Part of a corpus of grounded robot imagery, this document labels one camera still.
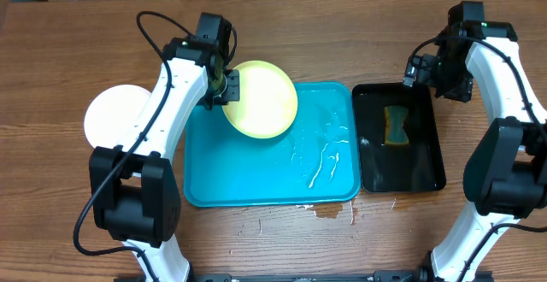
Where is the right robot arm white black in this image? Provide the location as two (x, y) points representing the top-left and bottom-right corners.
(403, 1), (546, 282)

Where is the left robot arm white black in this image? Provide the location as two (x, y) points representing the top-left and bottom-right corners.
(73, 13), (240, 281)

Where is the black plastic tray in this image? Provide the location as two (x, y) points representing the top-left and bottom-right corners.
(351, 83), (446, 193)

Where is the green and yellow sponge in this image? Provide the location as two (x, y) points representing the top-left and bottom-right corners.
(384, 105), (409, 145)

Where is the white plate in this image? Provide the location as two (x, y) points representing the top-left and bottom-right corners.
(84, 85), (150, 148)

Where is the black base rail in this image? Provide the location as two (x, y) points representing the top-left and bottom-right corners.
(114, 268), (495, 282)

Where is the yellow-green plate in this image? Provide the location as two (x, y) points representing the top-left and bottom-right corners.
(222, 60), (298, 139)

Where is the blue plastic tray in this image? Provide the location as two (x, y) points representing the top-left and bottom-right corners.
(183, 82), (361, 208)

